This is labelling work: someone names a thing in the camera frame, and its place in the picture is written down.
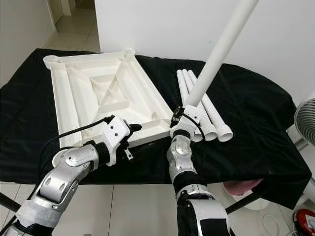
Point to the black table cloth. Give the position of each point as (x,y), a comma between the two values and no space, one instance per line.
(261,108)

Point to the red round canister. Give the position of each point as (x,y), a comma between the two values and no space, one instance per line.
(306,221)

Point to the white round base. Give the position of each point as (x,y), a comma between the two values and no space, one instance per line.
(256,202)

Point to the pink round object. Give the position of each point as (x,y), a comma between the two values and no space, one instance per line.
(241,186)

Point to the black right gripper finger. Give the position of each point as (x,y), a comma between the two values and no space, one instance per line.
(181,111)

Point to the white standing fan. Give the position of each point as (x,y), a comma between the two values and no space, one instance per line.
(306,120)

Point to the white plastic table top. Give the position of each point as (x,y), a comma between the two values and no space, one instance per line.
(108,93)

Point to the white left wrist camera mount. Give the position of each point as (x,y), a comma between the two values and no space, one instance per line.
(117,133)

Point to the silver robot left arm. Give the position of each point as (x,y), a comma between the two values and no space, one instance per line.
(59,182)

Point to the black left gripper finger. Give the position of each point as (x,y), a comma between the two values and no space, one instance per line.
(135,129)

